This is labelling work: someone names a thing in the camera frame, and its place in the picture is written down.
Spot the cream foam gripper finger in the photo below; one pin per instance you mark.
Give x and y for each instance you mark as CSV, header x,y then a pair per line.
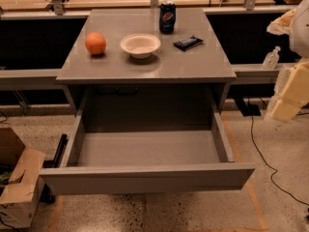
x,y
291,92
282,24

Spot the open grey top drawer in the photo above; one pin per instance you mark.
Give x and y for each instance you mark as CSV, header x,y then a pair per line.
x,y
150,142

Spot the clear sanitizer pump bottle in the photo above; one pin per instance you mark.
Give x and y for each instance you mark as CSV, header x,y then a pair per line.
x,y
272,59

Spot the brown cardboard box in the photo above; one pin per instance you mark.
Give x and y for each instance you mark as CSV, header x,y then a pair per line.
x,y
21,186

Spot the black bar beside drawer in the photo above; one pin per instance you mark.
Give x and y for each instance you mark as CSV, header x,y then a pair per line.
x,y
58,154

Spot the white paper bowl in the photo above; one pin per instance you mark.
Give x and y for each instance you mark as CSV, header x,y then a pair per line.
x,y
140,46

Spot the blue pepsi can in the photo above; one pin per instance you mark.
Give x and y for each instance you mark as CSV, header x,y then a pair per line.
x,y
167,17

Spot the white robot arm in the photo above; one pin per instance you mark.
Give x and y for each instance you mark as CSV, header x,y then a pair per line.
x,y
299,32

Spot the orange fruit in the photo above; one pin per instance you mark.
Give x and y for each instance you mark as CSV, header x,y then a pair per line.
x,y
95,43

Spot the dark blue rxbar wrapper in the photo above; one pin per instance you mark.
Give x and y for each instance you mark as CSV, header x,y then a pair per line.
x,y
188,43

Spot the grey cabinet with top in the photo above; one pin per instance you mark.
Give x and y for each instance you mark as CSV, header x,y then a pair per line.
x,y
135,78

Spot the black foot plate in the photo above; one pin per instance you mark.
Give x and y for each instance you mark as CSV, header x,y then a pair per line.
x,y
247,108

